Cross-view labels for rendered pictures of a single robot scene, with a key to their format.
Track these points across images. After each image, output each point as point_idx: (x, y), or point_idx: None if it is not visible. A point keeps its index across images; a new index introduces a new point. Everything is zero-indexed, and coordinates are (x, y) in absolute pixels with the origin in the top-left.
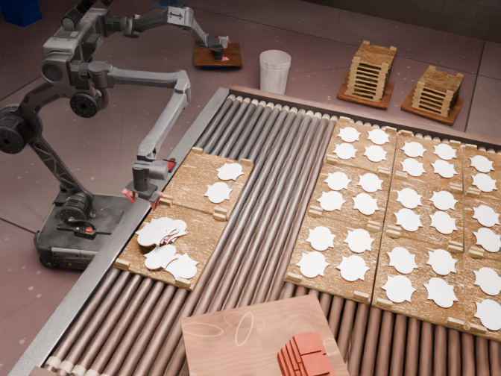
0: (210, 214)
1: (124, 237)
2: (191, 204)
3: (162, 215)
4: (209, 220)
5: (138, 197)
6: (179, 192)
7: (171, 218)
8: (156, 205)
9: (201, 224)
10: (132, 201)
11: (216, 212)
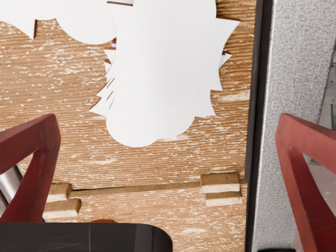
0: (90, 190)
1: (286, 16)
2: (149, 199)
3: (204, 143)
4: (73, 174)
5: (148, 225)
6: (204, 219)
7: (173, 140)
8: (30, 174)
9: (81, 157)
10: (291, 126)
11: (71, 202)
